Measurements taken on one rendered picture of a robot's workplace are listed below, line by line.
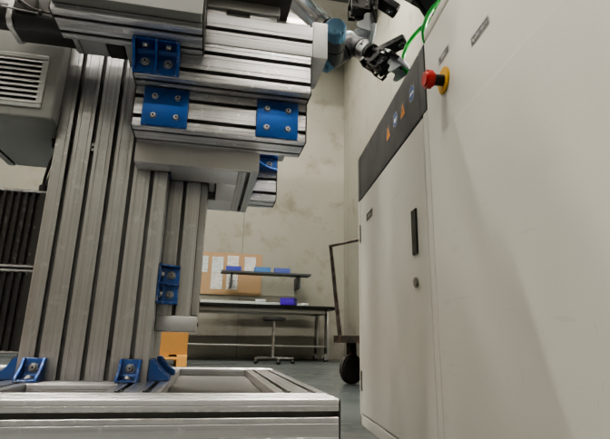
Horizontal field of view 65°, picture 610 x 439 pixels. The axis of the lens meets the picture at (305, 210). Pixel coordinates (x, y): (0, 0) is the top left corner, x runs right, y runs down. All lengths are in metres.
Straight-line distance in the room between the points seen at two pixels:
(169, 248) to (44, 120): 0.39
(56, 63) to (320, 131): 9.18
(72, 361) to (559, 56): 0.98
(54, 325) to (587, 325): 0.93
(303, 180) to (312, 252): 1.49
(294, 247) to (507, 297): 8.72
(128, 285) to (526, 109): 0.82
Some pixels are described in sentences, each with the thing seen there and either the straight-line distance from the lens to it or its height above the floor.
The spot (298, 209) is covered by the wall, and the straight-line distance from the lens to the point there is 9.53.
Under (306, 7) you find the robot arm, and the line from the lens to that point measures 1.77.
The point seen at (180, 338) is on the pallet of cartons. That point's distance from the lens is 5.26.
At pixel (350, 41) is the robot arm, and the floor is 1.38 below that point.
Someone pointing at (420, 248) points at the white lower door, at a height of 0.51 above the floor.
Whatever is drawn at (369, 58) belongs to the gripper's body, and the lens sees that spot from 1.77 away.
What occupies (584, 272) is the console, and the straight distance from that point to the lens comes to 0.57.
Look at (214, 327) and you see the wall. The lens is 9.04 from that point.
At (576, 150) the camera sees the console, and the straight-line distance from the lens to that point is 0.59.
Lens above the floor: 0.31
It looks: 15 degrees up
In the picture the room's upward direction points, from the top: 1 degrees clockwise
